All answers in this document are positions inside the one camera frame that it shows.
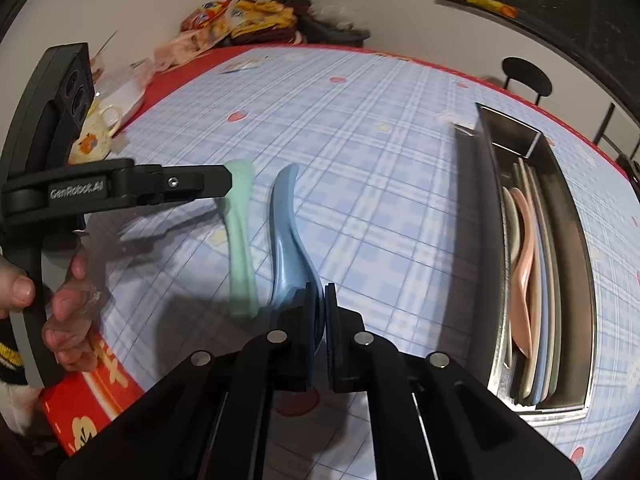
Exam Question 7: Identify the steel utensil tray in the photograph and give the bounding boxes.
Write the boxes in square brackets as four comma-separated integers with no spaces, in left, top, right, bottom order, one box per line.
[474,102,599,415]

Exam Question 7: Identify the clear plastic bowl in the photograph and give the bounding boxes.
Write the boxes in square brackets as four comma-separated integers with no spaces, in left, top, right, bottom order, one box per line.
[95,57,156,116]

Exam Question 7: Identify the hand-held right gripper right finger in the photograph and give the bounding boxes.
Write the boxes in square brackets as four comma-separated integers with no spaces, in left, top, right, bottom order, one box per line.
[325,282,583,480]

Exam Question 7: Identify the green spoon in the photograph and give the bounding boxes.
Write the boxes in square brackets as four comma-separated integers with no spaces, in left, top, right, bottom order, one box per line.
[217,159,260,318]

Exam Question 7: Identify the clear plastic fork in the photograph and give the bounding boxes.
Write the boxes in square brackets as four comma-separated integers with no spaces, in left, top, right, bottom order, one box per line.
[92,30,118,68]

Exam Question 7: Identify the pink snack bag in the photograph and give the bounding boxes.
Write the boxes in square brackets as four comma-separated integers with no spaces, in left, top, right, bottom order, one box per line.
[154,25,233,66]

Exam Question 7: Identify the black round chair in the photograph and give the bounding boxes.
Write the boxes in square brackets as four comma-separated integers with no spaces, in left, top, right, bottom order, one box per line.
[501,56,553,106]

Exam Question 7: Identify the dark window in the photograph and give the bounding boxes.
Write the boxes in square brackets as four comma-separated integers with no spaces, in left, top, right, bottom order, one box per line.
[460,0,640,91]

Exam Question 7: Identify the orange snack bag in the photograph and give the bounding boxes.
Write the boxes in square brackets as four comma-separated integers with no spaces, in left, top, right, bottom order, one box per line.
[180,0,236,33]

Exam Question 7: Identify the white paper labels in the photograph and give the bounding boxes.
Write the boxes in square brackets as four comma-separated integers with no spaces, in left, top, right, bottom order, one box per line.
[220,57,266,73]

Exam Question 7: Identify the beige spoon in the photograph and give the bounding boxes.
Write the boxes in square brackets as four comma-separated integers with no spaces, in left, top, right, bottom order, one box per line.
[501,186,543,403]

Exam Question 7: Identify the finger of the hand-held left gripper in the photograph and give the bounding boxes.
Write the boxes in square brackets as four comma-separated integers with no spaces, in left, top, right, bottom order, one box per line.
[112,162,234,206]

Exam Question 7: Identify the person's left hand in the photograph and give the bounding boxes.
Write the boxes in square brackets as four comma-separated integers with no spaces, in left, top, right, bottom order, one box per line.
[0,250,101,373]

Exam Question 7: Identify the blue spoon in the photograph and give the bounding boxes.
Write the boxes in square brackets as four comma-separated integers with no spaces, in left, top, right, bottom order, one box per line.
[267,162,328,396]

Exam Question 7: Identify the black metal rack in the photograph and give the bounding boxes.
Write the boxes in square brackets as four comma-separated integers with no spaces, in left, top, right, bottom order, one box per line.
[595,102,640,161]

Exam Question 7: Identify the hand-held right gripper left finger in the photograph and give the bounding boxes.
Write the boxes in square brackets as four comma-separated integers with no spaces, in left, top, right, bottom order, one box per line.
[57,282,326,480]

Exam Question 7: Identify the pink spoon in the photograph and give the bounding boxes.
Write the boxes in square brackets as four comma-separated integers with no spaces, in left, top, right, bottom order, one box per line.
[507,187,540,359]

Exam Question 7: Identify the beige chopstick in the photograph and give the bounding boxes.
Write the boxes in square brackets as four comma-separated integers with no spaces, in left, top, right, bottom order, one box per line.
[522,159,553,401]

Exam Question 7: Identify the yellow snack packet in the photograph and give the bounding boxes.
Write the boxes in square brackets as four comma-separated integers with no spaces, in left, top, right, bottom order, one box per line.
[462,0,518,17]

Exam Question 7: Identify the cream mug with yellow rim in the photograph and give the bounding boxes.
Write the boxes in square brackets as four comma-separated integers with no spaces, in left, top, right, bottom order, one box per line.
[67,104,123,165]

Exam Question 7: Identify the dark window sill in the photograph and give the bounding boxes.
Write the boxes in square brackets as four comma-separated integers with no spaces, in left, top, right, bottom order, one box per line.
[435,0,640,126]

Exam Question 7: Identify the blue plaid table mat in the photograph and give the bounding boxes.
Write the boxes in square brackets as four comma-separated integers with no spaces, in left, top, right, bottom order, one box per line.
[65,42,640,480]

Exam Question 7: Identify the red tablecloth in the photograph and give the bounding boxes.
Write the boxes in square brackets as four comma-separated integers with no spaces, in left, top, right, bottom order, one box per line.
[40,42,640,456]

